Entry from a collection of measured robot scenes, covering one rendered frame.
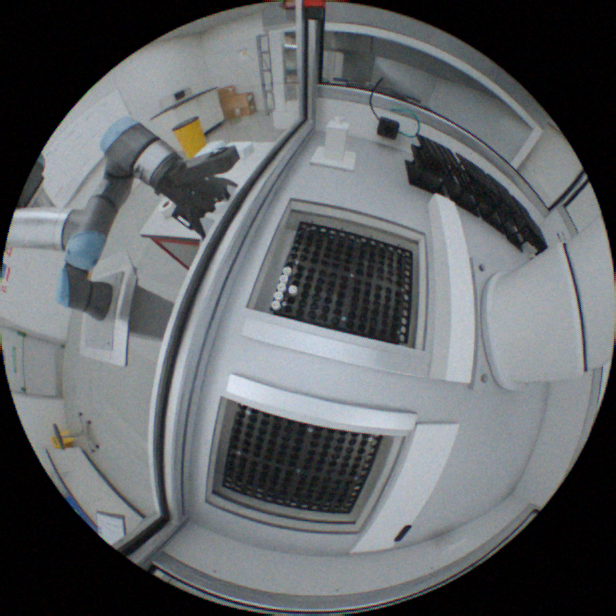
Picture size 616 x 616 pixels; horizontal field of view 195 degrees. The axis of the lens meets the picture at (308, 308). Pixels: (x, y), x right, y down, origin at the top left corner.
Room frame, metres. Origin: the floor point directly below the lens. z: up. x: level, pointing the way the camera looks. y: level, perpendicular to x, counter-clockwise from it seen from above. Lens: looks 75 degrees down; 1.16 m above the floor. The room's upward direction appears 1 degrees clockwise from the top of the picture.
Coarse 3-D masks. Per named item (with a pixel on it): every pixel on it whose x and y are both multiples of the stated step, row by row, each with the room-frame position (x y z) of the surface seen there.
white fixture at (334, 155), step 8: (336, 120) 0.39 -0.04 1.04; (328, 128) 0.37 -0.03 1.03; (336, 128) 0.37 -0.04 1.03; (344, 128) 0.37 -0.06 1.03; (328, 136) 0.37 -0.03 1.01; (336, 136) 0.37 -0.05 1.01; (344, 136) 0.37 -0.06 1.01; (328, 144) 0.37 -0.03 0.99; (336, 144) 0.37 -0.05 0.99; (344, 144) 0.37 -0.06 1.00; (320, 152) 0.41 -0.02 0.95; (328, 152) 0.37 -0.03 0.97; (336, 152) 0.37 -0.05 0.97; (344, 152) 0.38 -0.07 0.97; (352, 152) 0.42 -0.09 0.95; (312, 160) 0.37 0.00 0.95; (320, 160) 0.37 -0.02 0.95; (328, 160) 0.37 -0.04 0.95; (336, 160) 0.37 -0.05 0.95; (344, 160) 0.38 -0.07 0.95; (352, 160) 0.38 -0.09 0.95; (336, 168) 0.35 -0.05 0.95; (344, 168) 0.34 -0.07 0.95; (352, 168) 0.34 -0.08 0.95
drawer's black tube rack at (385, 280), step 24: (312, 240) 0.21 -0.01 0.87; (336, 240) 0.19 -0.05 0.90; (360, 240) 0.20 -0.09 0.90; (312, 264) 0.14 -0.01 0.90; (336, 264) 0.15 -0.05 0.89; (360, 264) 0.16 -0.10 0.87; (384, 264) 0.15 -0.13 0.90; (408, 264) 0.16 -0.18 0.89; (312, 288) 0.10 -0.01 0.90; (336, 288) 0.10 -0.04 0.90; (360, 288) 0.10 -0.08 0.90; (384, 288) 0.11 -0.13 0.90; (288, 312) 0.07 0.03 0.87; (312, 312) 0.06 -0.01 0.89; (336, 312) 0.07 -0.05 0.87; (360, 312) 0.06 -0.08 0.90; (384, 312) 0.07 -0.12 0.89; (408, 312) 0.07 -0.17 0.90; (360, 336) 0.03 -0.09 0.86; (384, 336) 0.03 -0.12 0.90; (408, 336) 0.03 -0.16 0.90
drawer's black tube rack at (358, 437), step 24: (240, 432) -0.14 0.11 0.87; (264, 432) -0.13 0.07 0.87; (288, 432) -0.12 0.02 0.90; (312, 432) -0.11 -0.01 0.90; (336, 432) -0.11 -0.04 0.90; (360, 432) -0.12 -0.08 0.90; (240, 456) -0.17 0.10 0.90; (264, 456) -0.16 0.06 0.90; (288, 456) -0.16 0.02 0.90; (312, 456) -0.15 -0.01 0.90; (336, 456) -0.17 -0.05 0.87; (360, 456) -0.18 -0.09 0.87; (240, 480) -0.22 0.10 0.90; (264, 480) -0.24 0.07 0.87; (288, 480) -0.21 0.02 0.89; (312, 480) -0.20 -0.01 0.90; (336, 480) -0.23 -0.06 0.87; (288, 504) -0.26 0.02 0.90; (312, 504) -0.26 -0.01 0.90
